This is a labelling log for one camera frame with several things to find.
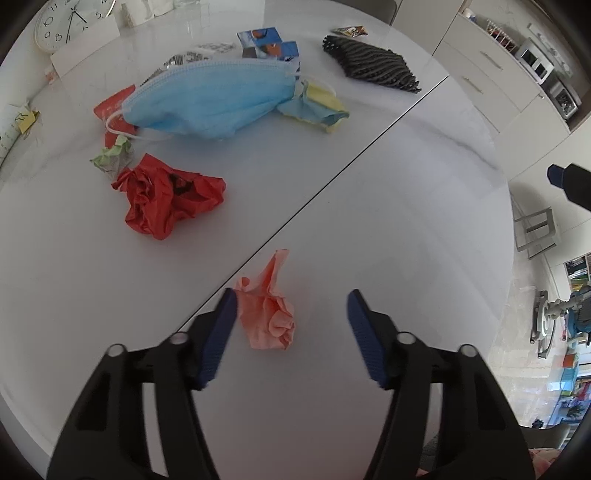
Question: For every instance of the white wall clock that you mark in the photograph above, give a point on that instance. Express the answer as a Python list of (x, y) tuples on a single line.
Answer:
[(60, 23)]

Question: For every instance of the green crumpled paper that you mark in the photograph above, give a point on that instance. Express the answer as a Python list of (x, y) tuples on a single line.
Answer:
[(111, 159)]

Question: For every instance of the white printed packet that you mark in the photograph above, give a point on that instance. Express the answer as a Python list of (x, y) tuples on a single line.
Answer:
[(9, 134)]

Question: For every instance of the small silver toy appliance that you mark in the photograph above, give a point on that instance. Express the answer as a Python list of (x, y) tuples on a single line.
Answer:
[(565, 99)]

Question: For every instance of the blue and yellow crumpled wrapper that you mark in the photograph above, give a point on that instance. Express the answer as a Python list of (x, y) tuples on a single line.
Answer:
[(314, 106)]

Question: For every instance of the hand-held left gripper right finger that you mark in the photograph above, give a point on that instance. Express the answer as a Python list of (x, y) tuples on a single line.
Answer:
[(364, 332)]

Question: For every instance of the yellow crumpled note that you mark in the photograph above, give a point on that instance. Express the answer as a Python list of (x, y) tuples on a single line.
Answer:
[(27, 117)]

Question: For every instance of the small silver toy oven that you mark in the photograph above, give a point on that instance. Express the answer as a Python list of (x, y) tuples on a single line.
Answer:
[(535, 57)]

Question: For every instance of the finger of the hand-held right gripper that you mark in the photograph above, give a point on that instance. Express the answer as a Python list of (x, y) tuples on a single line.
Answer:
[(556, 175)]

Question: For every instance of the crumpled red paper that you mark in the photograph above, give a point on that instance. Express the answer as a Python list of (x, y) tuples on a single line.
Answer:
[(157, 203)]

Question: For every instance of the red flat packet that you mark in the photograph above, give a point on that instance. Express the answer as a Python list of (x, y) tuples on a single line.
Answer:
[(108, 106)]

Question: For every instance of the person's pink clothing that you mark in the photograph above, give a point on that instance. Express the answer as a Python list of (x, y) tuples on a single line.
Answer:
[(545, 464)]

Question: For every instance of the silver blister pack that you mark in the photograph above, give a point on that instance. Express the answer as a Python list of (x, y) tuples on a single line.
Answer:
[(212, 47), (184, 60)]

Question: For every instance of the pink tissue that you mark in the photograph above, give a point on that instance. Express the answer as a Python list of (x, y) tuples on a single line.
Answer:
[(268, 314)]

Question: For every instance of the blue printed carton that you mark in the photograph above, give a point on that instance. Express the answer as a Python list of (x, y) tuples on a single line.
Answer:
[(258, 37), (281, 50)]

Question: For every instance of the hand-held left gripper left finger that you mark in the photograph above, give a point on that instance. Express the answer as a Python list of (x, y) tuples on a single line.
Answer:
[(217, 337)]

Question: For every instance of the blue face mask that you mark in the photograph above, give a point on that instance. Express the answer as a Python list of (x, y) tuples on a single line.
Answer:
[(207, 97)]

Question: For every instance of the brown candy wrapper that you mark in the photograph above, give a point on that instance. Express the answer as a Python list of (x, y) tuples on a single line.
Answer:
[(351, 31)]

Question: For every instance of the blue toy scooter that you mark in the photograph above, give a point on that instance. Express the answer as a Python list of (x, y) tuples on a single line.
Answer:
[(575, 314)]

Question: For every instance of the white drawer cabinet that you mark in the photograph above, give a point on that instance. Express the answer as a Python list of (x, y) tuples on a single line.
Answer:
[(485, 64)]

